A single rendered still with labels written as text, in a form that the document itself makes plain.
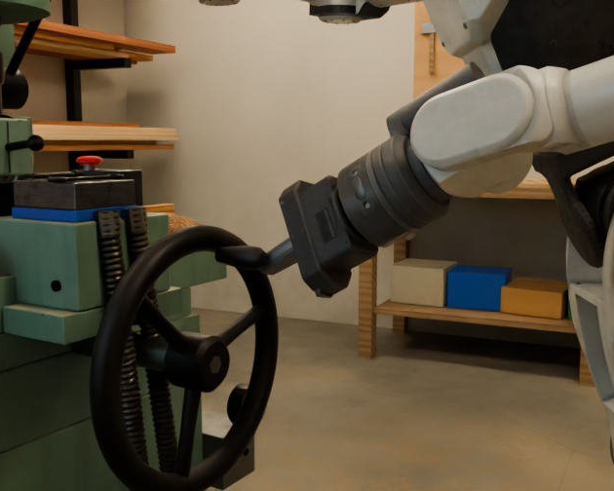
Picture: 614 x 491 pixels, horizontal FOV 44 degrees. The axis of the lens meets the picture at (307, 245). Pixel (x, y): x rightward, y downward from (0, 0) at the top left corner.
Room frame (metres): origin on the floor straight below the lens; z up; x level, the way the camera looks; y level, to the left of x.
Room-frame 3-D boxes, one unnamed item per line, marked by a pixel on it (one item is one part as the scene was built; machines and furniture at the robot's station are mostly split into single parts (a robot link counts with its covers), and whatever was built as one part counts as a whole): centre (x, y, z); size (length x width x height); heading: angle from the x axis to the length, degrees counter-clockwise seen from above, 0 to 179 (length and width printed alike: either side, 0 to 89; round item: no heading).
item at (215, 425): (1.11, 0.15, 0.58); 0.12 x 0.08 x 0.08; 59
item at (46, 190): (0.85, 0.25, 0.99); 0.13 x 0.11 x 0.06; 149
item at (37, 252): (0.85, 0.25, 0.91); 0.15 x 0.14 x 0.09; 149
